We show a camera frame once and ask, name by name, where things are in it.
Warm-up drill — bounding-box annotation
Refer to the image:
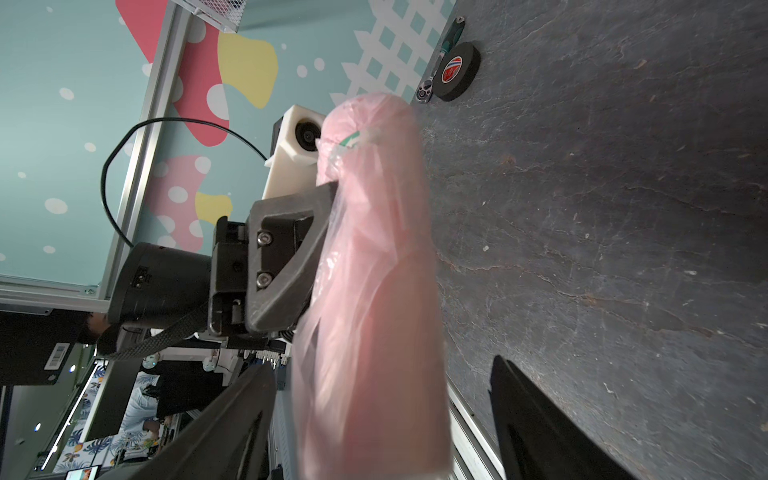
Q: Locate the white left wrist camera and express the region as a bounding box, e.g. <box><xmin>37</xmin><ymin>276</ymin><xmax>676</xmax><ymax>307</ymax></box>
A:
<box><xmin>262</xmin><ymin>105</ymin><xmax>325</xmax><ymax>200</ymax></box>

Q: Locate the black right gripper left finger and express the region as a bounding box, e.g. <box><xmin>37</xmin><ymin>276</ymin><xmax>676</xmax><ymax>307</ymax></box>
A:
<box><xmin>102</xmin><ymin>365</ymin><xmax>276</xmax><ymax>480</ymax></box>

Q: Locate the white wire mesh basket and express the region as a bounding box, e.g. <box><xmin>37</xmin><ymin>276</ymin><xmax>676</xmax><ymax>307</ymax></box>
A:
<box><xmin>173</xmin><ymin>0</ymin><xmax>247</xmax><ymax>33</ymax></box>

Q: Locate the black tape roll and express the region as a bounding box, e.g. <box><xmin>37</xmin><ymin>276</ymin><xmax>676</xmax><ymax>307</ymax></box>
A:
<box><xmin>432</xmin><ymin>42</ymin><xmax>481</xmax><ymax>102</ymax></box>

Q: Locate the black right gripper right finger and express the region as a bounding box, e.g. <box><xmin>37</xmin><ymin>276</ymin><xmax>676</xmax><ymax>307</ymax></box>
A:
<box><xmin>490</xmin><ymin>355</ymin><xmax>634</xmax><ymax>480</ymax></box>

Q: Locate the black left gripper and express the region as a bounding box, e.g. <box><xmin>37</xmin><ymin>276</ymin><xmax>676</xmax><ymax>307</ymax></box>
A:
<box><xmin>208</xmin><ymin>182</ymin><xmax>338</xmax><ymax>337</ymax></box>

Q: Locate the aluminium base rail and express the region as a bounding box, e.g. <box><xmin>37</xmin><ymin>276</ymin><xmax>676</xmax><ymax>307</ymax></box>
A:
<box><xmin>267</xmin><ymin>364</ymin><xmax>505</xmax><ymax>480</ymax></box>

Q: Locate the pink trash bag roll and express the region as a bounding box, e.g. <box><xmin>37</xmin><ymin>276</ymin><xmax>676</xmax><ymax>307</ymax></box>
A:
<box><xmin>291</xmin><ymin>93</ymin><xmax>452</xmax><ymax>479</ymax></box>

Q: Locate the green handled ratchet wrench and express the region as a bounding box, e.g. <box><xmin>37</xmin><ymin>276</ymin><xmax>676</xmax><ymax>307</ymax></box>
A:
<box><xmin>415</xmin><ymin>16</ymin><xmax>466</xmax><ymax>103</ymax></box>

